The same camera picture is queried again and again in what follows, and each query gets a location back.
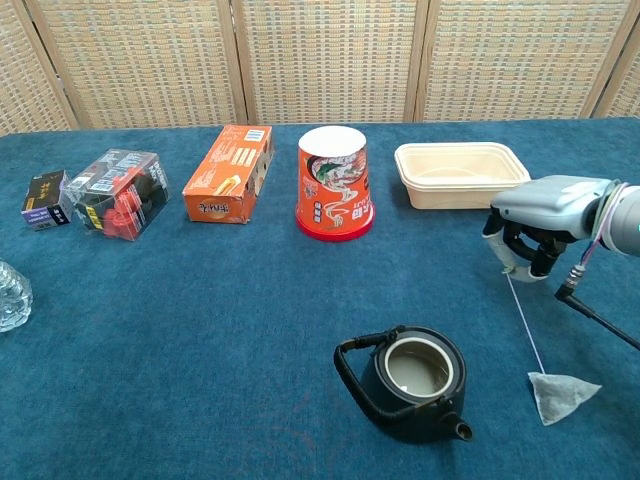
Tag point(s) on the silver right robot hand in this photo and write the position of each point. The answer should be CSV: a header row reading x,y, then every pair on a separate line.
x,y
550,205

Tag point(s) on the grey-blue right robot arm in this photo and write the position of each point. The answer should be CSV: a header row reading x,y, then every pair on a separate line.
x,y
627,220

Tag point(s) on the black cast iron teapot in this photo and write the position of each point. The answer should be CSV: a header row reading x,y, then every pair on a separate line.
x,y
400,422

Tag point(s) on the beige plastic food container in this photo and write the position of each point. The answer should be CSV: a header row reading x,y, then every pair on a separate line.
x,y
450,195

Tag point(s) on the orange instant noodle cup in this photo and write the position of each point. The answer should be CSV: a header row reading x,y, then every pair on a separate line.
x,y
332,200

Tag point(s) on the woven wooden folding screen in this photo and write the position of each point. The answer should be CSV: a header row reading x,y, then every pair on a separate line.
x,y
325,60

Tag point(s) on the orange cardboard box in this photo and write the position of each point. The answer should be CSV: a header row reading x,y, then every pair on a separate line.
x,y
220,190

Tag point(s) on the blue table carpet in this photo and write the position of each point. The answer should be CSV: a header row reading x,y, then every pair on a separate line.
x,y
200,325

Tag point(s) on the clear box with red items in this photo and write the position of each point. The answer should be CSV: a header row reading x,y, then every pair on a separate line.
x,y
120,210

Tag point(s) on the small black purple box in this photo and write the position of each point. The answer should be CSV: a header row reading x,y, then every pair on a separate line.
x,y
42,200

